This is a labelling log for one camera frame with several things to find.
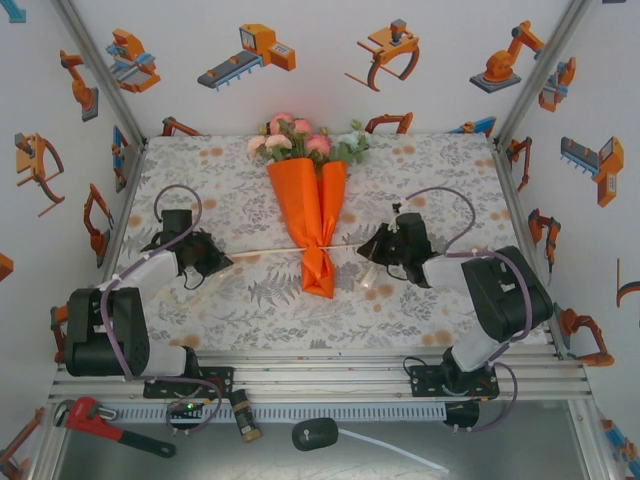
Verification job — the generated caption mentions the aluminium frame post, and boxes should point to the aluminium frame post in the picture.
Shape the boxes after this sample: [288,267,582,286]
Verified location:
[493,0,596,147]
[49,0,150,151]

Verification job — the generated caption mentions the white plastic strip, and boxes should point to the white plastic strip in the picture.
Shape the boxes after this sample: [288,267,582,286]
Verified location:
[335,427,450,474]

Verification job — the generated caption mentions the red pipe wrench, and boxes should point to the red pipe wrench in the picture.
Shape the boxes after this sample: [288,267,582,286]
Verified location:
[52,396,177,459]

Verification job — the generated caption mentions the mint green artificial flower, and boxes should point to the mint green artificial flower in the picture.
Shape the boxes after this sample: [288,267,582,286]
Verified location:
[332,118,374,166]

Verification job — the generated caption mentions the black computer mouse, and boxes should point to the black computer mouse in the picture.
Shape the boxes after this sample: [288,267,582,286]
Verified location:
[291,417,340,453]

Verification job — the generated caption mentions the pink twin-bloom artificial flower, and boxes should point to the pink twin-bloom artificial flower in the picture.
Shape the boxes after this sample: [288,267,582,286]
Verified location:
[259,112,315,161]

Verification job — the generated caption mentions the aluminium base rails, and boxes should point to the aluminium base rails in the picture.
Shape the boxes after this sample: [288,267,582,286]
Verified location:
[47,349,594,405]

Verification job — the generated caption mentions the floral printed table mat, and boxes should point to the floral printed table mat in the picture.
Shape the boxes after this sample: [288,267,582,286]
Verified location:
[94,132,549,351]

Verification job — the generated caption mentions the brown bottle with black cap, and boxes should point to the brown bottle with black cap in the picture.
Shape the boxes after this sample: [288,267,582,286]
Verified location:
[228,388,265,445]

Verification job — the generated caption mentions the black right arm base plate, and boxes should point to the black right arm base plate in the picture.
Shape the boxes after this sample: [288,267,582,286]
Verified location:
[408,363,501,401]

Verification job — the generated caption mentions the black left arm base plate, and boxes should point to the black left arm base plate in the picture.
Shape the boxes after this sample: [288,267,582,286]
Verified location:
[143,366,236,400]

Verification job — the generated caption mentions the orange wrapping paper sheet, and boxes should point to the orange wrapping paper sheet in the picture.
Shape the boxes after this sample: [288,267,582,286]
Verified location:
[266,157,350,301]

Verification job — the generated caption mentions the small circuit board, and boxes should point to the small circuit board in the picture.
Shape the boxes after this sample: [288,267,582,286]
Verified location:
[166,399,207,427]

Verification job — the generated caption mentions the pale pink artificial flower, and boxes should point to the pale pink artificial flower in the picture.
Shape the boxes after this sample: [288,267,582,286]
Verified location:
[246,133,294,164]

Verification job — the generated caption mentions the aluminium side rail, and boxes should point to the aluminium side rail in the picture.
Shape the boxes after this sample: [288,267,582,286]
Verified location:
[492,139,567,360]
[74,139,149,364]

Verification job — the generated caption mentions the white slotted cable duct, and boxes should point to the white slotted cable duct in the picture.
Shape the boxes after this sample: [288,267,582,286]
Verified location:
[107,403,447,423]

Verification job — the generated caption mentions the cream printed ribbon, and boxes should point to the cream printed ribbon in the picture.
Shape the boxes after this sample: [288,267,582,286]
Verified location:
[162,243,381,315]

